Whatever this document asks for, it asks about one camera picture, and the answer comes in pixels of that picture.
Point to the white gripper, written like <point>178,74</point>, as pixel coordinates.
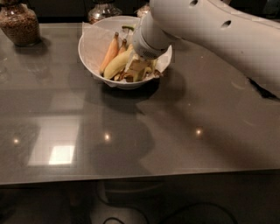
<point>145,46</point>

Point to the large front yellow banana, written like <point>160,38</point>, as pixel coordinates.
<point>117,64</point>

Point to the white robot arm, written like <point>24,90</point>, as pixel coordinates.
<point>249,43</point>

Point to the greenish upright banana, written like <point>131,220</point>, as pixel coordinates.
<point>145,76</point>

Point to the small middle orange banana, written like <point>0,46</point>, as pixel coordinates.
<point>123,46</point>

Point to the long curved back banana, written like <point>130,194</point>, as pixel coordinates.
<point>128,27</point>

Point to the white ceramic bowl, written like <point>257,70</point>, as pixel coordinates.
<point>125,84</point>

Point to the right glass jar of grains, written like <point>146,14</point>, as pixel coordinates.
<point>142,11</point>

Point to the glass jar of grains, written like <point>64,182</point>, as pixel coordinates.
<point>19,23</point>
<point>142,11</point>

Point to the middle glass jar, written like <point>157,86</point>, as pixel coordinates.
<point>103,9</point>

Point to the left glass jar of grains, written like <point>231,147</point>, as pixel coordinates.
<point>19,23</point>

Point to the black mesh mat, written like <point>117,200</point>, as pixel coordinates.
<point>262,91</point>

